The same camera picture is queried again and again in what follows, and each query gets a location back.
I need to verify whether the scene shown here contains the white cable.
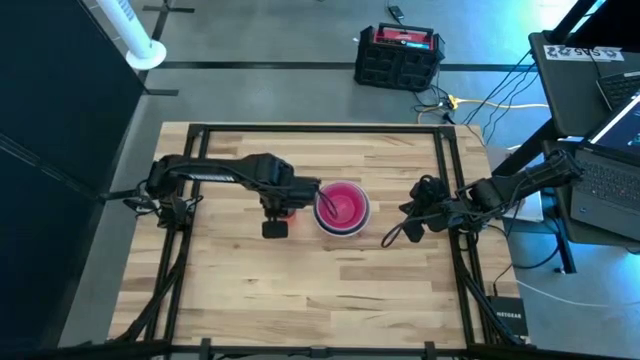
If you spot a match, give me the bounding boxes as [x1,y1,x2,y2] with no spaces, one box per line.
[514,278,612,309]

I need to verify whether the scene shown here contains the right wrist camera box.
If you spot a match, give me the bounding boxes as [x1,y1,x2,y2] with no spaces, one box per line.
[401,219,427,244]

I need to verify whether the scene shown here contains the white paper label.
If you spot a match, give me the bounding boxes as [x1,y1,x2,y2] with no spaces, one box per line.
[543,44,626,63]

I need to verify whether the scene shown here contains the black keyboard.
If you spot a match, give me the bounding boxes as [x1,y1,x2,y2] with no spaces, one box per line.
[595,69,640,110]

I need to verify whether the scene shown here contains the black and red power station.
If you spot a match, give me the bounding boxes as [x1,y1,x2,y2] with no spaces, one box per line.
[353,22,446,93]

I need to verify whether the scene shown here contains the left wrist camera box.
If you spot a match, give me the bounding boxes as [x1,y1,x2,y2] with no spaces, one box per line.
[261,218,290,240]

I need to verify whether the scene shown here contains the black cable loop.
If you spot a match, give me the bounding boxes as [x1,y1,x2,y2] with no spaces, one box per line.
[380,217,419,250]

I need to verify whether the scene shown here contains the black partition panel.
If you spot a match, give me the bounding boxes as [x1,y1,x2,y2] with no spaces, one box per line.
[0,0,147,351]

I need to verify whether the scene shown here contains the open grey laptop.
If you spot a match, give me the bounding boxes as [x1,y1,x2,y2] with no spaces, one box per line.
[568,92,640,242]

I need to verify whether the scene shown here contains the dark blue bowl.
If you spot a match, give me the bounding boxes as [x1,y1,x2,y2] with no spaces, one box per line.
[318,225,365,238]

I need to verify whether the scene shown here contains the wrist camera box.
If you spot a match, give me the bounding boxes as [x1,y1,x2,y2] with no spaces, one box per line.
[401,219,427,244]
[261,218,290,240]

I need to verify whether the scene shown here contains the black cable bundle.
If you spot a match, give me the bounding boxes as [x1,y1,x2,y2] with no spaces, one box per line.
[462,47,541,146]

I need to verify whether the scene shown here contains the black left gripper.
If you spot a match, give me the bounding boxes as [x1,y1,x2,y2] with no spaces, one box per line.
[287,174,340,220]

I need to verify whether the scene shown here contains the pink bowl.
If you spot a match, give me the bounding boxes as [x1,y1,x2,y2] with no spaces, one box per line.
[314,181,370,232]

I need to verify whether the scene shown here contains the black aluminium table frame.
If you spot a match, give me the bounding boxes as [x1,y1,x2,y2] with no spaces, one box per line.
[107,122,536,360]

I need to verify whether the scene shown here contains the black desk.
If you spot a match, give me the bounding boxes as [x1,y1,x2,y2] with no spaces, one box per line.
[528,29,640,137]

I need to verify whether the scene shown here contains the black Netgear network switch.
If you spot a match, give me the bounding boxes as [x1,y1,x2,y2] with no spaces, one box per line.
[486,294,530,338]

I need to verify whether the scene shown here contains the white tower fan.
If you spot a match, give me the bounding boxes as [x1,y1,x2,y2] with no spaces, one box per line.
[94,0,168,71]

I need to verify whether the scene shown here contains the white box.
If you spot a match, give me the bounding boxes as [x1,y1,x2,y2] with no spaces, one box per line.
[502,191,545,224]

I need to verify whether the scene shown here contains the yellow extension cord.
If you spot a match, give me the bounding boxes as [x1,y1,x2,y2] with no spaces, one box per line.
[417,94,550,125]

